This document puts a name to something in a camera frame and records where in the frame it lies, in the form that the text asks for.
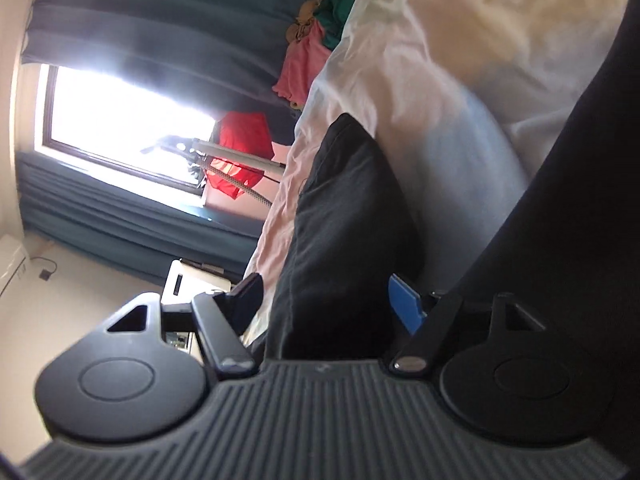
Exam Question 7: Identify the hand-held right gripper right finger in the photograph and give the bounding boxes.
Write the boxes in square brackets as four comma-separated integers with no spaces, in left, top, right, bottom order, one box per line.
[389,274,547,374]

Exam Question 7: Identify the black pants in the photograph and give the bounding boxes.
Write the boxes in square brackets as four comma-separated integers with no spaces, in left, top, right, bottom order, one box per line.
[245,112,426,361]

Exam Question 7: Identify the braided cord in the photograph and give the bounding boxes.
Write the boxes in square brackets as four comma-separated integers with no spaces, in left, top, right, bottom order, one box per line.
[199,159,275,207]

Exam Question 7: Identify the yellow floral garment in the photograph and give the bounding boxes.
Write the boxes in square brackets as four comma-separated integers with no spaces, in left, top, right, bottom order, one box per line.
[284,0,322,45]

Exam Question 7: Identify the white air conditioner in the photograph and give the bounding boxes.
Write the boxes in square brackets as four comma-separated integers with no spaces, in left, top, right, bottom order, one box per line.
[0,234,29,302]

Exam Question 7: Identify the green garment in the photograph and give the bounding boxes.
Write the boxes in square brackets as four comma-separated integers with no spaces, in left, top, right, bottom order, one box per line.
[319,0,372,52]

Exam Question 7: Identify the grey metal pole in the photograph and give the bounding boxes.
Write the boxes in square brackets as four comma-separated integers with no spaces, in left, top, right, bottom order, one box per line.
[141,132,287,170]

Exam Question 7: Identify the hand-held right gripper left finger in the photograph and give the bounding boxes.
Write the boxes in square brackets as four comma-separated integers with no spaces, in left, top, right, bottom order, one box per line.
[105,272,264,381]

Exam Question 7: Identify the blue curtain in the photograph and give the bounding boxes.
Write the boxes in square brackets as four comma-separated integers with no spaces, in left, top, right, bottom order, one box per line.
[17,0,373,281]

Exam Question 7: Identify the black cable with plug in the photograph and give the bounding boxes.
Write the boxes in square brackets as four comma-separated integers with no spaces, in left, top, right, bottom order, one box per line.
[30,256,59,282]

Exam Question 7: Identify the red garment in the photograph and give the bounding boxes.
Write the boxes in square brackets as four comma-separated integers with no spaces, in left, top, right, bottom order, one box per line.
[205,111,276,202]

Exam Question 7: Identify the white bed sheet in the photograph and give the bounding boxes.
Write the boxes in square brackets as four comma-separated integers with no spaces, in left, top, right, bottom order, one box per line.
[245,0,636,351]

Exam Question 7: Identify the pink garment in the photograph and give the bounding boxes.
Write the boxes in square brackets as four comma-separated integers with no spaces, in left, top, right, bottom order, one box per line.
[272,20,335,111]

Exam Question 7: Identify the window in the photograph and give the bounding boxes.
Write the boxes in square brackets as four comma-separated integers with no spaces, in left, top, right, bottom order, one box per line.
[35,62,226,197]

